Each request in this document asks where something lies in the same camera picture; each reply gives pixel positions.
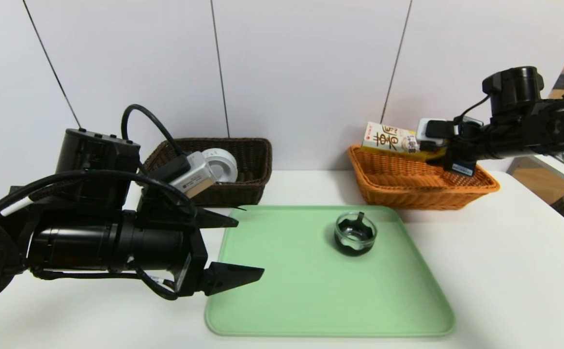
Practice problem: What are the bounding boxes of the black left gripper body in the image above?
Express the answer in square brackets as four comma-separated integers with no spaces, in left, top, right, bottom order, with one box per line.
[117,209,208,298]

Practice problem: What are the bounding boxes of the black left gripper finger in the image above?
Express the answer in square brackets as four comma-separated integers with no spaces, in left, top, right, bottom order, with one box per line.
[202,261,265,296]
[194,206,239,229]

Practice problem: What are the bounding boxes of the clear tape roll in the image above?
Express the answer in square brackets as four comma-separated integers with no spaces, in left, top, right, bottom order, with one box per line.
[202,148,238,184]

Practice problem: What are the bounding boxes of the small glass jar black base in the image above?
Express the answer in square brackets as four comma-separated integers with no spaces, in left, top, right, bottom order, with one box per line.
[334,211,377,256]

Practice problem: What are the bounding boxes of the yellow potato chips box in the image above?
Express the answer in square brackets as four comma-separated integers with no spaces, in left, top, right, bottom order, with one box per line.
[361,121,447,162]

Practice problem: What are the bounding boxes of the dark brown wicker basket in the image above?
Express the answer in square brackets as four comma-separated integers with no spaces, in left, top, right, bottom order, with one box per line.
[141,138,273,208]

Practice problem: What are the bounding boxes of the orange wicker basket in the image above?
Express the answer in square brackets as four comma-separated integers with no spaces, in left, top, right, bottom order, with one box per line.
[347,144,500,210]

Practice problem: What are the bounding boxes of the light green plastic tray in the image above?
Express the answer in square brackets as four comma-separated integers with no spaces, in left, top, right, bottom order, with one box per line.
[204,205,456,338]

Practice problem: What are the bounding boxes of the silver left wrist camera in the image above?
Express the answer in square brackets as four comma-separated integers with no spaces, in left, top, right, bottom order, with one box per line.
[170,151,217,198]

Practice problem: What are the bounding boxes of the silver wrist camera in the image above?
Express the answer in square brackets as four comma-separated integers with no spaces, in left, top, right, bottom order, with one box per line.
[417,118,457,143]
[170,151,217,198]

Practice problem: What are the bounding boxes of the black left camera cable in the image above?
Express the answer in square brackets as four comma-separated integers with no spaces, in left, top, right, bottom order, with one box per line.
[0,104,198,219]

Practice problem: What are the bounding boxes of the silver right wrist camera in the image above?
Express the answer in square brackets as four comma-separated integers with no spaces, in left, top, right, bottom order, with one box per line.
[417,118,457,143]

